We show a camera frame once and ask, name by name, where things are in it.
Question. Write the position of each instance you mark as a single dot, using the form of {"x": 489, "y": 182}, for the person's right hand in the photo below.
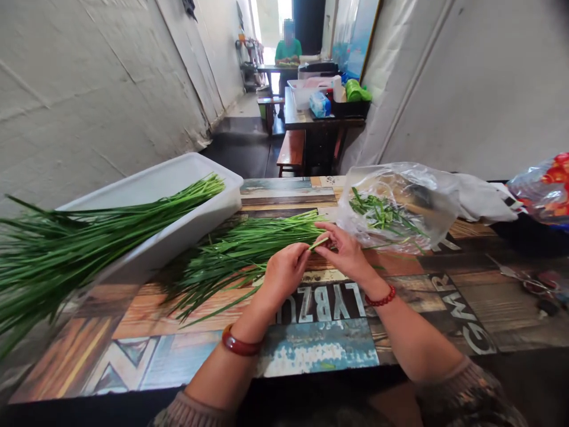
{"x": 351, "y": 260}

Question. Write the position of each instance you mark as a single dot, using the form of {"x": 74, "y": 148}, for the person's left hand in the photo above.
{"x": 280, "y": 276}

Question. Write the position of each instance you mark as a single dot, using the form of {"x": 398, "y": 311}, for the person's right thumb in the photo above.
{"x": 328, "y": 251}

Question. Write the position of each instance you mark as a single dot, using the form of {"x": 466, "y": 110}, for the person's right index finger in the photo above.
{"x": 329, "y": 227}

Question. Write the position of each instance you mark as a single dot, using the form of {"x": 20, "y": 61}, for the person's left fingers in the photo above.
{"x": 284, "y": 251}

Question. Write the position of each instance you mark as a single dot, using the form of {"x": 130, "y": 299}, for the person's left thumb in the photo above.
{"x": 303, "y": 258}

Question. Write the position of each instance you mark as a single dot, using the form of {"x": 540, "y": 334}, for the single green chive stalk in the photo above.
{"x": 318, "y": 243}

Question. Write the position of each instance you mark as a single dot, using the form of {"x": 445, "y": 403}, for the pile of loose green chives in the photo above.
{"x": 231, "y": 262}

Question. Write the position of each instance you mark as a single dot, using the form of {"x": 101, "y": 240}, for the heap of chive trimmings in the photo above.
{"x": 382, "y": 215}

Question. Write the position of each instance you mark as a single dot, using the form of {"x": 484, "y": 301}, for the brown wooden bench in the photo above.
{"x": 291, "y": 149}

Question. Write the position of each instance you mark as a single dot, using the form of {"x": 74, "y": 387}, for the dark wooden table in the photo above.
{"x": 320, "y": 138}

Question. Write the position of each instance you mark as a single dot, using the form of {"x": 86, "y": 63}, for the clear plastic bag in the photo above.
{"x": 426, "y": 209}

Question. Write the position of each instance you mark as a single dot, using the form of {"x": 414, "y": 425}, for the white plastic tub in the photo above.
{"x": 186, "y": 222}

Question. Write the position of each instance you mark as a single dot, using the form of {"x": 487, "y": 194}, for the black plastic basket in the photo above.
{"x": 353, "y": 110}

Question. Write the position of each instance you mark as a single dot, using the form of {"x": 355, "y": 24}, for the blue tissue packet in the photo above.
{"x": 320, "y": 105}

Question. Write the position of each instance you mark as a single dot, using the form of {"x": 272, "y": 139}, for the wooden stool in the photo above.
{"x": 269, "y": 111}

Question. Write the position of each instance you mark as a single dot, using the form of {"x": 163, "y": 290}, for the white storage bin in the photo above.
{"x": 306, "y": 91}

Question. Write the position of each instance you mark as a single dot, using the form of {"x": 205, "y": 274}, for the green plastic bag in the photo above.
{"x": 358, "y": 91}

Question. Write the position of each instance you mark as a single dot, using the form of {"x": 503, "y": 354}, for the person's body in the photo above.
{"x": 329, "y": 404}

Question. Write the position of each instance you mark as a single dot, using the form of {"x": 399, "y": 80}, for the white crumpled plastic bag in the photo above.
{"x": 484, "y": 200}

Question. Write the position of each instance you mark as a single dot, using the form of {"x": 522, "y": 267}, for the small wooden table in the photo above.
{"x": 272, "y": 71}

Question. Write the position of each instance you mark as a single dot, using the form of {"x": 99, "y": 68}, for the black bag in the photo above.
{"x": 529, "y": 235}

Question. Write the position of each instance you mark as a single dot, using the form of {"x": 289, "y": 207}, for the bunch of keys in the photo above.
{"x": 540, "y": 284}

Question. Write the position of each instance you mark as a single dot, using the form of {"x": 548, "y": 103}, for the large bunch of long chives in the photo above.
{"x": 66, "y": 240}

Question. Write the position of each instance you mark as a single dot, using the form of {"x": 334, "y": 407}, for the red printed plastic bag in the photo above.
{"x": 544, "y": 191}

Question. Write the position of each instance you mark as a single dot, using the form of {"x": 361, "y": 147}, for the framed wall picture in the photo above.
{"x": 355, "y": 40}

